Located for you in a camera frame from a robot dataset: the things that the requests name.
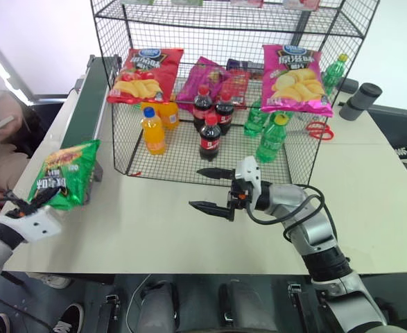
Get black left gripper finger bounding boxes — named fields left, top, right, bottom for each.
left=32, top=186, right=68, bottom=209

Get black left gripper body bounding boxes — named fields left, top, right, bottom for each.
left=2, top=196, right=51, bottom=219

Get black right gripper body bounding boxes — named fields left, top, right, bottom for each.
left=229, top=177, right=256, bottom=211

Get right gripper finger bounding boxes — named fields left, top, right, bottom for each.
left=196, top=167, right=237, bottom=181
left=188, top=191, right=236, bottom=222

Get green chip bag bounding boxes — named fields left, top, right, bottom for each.
left=26, top=139, right=101, bottom=212

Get green conveyor belt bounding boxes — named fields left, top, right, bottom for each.
left=60, top=54, right=121, bottom=182

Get person's hand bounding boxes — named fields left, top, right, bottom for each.
left=0, top=117, right=24, bottom=144

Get cola bottle red cap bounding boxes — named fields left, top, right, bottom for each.
left=192, top=85, right=214, bottom=133
left=198, top=114, right=223, bottom=162
left=214, top=90, right=234, bottom=137

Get green soda bottle yellow cap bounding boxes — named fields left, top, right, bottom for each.
left=255, top=113, right=291, bottom=164
left=322, top=53, right=349, bottom=97

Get orange soda bottle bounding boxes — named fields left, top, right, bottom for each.
left=139, top=106, right=166, bottom=156
left=157, top=101, right=181, bottom=130

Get black chair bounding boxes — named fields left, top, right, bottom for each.
left=14, top=99, right=67, bottom=159

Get white sneaker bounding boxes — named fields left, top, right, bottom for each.
left=25, top=271, right=73, bottom=290

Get small red snack bag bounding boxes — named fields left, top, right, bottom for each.
left=219, top=68, right=252, bottom=110

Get magenta snack bag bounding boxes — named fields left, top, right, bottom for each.
left=175, top=55, right=232, bottom=112

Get dark purple snack packet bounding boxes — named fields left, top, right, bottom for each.
left=226, top=58, right=265, bottom=79

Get dark rounded shape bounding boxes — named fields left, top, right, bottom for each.
left=132, top=278, right=180, bottom=333

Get red chip bag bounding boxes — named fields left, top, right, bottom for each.
left=106, top=47, right=185, bottom=105

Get pink chip bag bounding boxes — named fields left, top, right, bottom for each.
left=259, top=44, right=334, bottom=119

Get grey cylinder black cap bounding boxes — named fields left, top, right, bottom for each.
left=338, top=82, right=383, bottom=122

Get pink white package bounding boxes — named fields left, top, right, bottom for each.
left=282, top=0, right=321, bottom=12

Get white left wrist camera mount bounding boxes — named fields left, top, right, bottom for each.
left=0, top=204, right=63, bottom=244

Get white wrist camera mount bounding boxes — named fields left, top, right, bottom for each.
left=234, top=155, right=263, bottom=210
left=0, top=204, right=63, bottom=244

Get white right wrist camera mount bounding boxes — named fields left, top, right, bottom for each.
left=234, top=155, right=263, bottom=210

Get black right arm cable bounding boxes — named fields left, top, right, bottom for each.
left=245, top=185, right=339, bottom=244

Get red handled scissors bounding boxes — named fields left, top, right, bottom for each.
left=306, top=120, right=336, bottom=142

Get white cable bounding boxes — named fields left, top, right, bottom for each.
left=125, top=274, right=153, bottom=333

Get black wire mesh rack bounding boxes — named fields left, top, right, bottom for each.
left=89, top=0, right=381, bottom=189

